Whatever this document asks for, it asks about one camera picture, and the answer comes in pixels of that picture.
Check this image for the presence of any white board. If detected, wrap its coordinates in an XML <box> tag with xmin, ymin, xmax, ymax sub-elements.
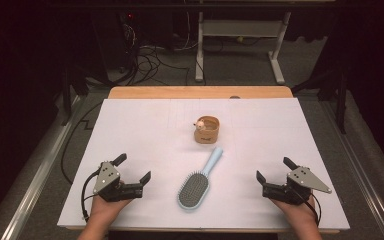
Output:
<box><xmin>57</xmin><ymin>97</ymin><xmax>351</xmax><ymax>231</ymax></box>

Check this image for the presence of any black floor cable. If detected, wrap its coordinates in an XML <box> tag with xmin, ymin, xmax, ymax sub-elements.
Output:
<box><xmin>60</xmin><ymin>101</ymin><xmax>104</xmax><ymax>186</ymax></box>

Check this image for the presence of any tangle of black floor cables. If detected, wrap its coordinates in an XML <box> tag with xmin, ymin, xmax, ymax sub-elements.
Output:
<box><xmin>118</xmin><ymin>43</ymin><xmax>191</xmax><ymax>87</ymax></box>

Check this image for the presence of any hand-held gripper cable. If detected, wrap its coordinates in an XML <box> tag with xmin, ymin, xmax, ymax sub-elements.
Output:
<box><xmin>299</xmin><ymin>189</ymin><xmax>323</xmax><ymax>228</ymax></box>
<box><xmin>80</xmin><ymin>169</ymin><xmax>101</xmax><ymax>223</ymax></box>

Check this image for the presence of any wooden cup with small figure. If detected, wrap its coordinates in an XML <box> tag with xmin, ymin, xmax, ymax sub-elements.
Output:
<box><xmin>193</xmin><ymin>115</ymin><xmax>221</xmax><ymax>145</ymax></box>

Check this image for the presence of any person's right hand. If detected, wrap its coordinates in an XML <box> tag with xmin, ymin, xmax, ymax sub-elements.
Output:
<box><xmin>269</xmin><ymin>196</ymin><xmax>316</xmax><ymax>228</ymax></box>

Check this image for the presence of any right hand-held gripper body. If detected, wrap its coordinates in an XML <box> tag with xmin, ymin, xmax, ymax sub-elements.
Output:
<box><xmin>262</xmin><ymin>165</ymin><xmax>333</xmax><ymax>205</ymax></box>

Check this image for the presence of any dark computer tower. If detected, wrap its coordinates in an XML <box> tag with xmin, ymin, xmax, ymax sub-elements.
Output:
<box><xmin>91</xmin><ymin>11</ymin><xmax>141</xmax><ymax>73</ymax></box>

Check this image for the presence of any black stand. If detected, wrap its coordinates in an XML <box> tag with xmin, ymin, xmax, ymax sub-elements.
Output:
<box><xmin>61</xmin><ymin>63</ymin><xmax>91</xmax><ymax>127</ymax></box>

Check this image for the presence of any white metal table frame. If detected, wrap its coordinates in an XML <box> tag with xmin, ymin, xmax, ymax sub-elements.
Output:
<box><xmin>194</xmin><ymin>0</ymin><xmax>293</xmax><ymax>86</ymax></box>

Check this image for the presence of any light blue hairbrush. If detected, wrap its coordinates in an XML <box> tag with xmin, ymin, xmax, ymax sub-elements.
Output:
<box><xmin>177</xmin><ymin>146</ymin><xmax>224</xmax><ymax>211</ymax></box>

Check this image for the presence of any metal floor rail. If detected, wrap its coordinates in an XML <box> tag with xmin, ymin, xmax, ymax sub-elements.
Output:
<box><xmin>0</xmin><ymin>94</ymin><xmax>81</xmax><ymax>240</ymax></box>
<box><xmin>319</xmin><ymin>99</ymin><xmax>384</xmax><ymax>240</ymax></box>

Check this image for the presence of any left hand-held gripper cable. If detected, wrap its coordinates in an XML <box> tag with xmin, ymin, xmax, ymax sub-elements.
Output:
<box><xmin>80</xmin><ymin>169</ymin><xmax>101</xmax><ymax>223</ymax></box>

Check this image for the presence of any wooden table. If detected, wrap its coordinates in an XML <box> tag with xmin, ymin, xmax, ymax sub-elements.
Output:
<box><xmin>65</xmin><ymin>85</ymin><xmax>341</xmax><ymax>235</ymax></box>

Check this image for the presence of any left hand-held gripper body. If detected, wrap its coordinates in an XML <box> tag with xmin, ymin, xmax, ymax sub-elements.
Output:
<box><xmin>93</xmin><ymin>161</ymin><xmax>144</xmax><ymax>203</ymax></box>

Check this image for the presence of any person's left hand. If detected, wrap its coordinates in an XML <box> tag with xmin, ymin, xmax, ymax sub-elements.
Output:
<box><xmin>89</xmin><ymin>181</ymin><xmax>133</xmax><ymax>227</ymax></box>

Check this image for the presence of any right hand-held gripper cable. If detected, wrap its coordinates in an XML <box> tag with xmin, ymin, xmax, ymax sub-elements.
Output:
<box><xmin>299</xmin><ymin>189</ymin><xmax>323</xmax><ymax>228</ymax></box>

